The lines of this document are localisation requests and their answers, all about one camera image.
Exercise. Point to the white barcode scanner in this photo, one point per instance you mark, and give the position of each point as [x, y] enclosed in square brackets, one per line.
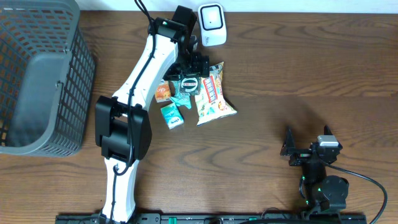
[212, 24]

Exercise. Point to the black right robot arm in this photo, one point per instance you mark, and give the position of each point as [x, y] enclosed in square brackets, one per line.
[324, 194]

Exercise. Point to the teal tissue pack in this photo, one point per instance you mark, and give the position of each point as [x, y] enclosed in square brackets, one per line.
[172, 116]

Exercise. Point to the teal snack wrapper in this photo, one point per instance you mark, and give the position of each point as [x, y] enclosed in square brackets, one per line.
[181, 100]

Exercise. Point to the large orange wipes pack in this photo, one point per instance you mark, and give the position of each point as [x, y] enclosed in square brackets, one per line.
[210, 102]

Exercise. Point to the grey plastic mesh basket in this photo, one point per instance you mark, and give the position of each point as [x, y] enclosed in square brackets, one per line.
[47, 76]

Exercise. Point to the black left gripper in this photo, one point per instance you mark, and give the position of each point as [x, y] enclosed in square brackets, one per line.
[203, 69]

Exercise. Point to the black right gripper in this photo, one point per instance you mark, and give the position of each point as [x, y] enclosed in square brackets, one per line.
[301, 154]

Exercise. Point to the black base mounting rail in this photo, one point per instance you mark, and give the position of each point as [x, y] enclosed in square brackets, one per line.
[156, 218]

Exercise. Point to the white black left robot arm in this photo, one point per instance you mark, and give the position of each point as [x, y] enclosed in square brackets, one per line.
[122, 125]

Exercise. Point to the small orange snack packet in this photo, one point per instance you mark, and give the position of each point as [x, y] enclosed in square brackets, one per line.
[163, 92]

